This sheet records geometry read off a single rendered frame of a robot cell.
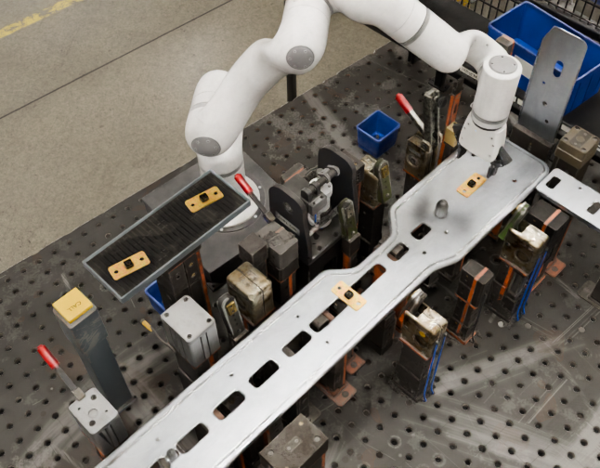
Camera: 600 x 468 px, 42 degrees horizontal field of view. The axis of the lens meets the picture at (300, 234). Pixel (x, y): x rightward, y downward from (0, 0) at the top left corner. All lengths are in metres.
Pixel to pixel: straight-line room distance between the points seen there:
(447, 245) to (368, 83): 0.96
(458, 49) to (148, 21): 2.71
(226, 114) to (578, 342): 1.10
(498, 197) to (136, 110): 2.11
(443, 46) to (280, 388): 0.79
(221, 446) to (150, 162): 2.02
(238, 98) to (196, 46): 2.20
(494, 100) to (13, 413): 1.39
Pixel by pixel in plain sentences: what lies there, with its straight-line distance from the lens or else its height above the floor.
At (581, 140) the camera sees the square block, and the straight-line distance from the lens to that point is 2.14.
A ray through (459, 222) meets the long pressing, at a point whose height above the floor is 1.00.
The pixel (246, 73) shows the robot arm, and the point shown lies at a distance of 1.76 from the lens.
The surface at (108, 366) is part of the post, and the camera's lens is 1.87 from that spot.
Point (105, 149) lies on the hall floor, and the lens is 3.57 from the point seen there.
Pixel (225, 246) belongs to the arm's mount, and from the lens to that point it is 2.14.
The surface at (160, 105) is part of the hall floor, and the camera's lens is 3.71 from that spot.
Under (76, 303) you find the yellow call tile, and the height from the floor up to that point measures 1.16.
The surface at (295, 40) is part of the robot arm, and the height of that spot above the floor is 1.52.
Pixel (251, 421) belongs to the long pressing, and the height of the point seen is 1.00.
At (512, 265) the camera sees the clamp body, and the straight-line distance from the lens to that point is 1.99.
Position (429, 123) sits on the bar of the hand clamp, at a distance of 1.97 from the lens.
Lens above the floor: 2.52
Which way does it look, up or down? 53 degrees down
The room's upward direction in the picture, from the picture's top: 1 degrees counter-clockwise
